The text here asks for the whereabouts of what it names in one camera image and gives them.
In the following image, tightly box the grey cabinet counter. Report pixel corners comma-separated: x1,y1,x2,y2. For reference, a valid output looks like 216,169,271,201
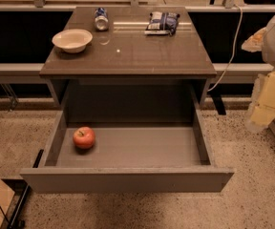
40,7,216,123

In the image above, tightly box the blue soda can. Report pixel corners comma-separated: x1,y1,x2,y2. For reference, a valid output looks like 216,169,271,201
95,8,109,31

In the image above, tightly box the open grey top drawer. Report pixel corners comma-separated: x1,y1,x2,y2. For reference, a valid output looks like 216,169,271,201
20,110,234,193

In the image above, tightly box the red apple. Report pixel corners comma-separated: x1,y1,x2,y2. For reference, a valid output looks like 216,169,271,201
73,127,95,149

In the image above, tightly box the black metal floor frame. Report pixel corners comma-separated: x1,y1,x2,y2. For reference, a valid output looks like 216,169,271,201
0,148,45,229

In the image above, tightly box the white cable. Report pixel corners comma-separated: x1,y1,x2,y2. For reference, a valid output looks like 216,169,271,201
207,4,244,93

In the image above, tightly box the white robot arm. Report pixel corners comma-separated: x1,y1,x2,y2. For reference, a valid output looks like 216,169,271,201
242,15,275,133

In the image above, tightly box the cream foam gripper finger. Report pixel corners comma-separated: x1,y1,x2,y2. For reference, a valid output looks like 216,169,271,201
245,71,275,132
242,28,266,52

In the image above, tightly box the white ceramic bowl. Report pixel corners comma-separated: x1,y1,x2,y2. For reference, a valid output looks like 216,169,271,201
53,29,93,53

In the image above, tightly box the blue white chip bag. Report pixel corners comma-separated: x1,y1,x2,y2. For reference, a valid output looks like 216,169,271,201
144,11,180,35

